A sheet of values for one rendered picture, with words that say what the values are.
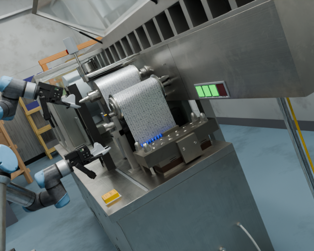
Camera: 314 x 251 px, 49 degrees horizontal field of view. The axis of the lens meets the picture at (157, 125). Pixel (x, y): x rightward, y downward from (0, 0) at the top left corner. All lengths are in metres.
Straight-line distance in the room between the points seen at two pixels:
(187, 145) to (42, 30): 9.47
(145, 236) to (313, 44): 1.00
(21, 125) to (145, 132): 7.65
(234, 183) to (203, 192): 0.17
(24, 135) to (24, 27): 3.24
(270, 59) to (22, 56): 9.79
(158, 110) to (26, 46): 9.11
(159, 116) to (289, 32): 0.88
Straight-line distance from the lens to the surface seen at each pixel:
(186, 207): 1.59
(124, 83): 1.94
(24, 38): 10.73
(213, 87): 1.47
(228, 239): 1.76
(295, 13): 1.11
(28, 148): 9.31
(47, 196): 1.67
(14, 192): 1.61
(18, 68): 10.60
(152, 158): 1.54
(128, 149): 1.79
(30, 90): 1.64
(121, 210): 1.48
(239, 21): 1.20
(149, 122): 1.73
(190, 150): 1.59
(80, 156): 1.63
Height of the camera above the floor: 1.45
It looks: 12 degrees down
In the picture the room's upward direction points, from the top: 24 degrees counter-clockwise
